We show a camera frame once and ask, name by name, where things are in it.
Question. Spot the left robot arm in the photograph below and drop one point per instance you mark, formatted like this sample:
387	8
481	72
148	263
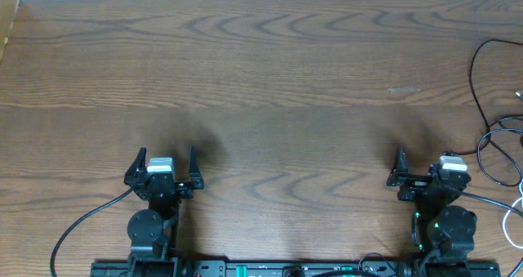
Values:
153	231

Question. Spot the clear tape strip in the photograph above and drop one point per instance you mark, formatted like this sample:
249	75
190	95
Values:
403	90

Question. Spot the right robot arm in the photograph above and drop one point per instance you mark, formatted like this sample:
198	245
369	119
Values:
442	231

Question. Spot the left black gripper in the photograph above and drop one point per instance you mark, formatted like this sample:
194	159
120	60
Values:
185	191

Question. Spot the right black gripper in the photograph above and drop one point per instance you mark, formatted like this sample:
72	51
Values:
414	186

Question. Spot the cardboard panel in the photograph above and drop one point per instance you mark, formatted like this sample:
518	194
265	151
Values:
8	10

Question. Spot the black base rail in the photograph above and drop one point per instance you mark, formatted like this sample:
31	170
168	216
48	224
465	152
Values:
247	269

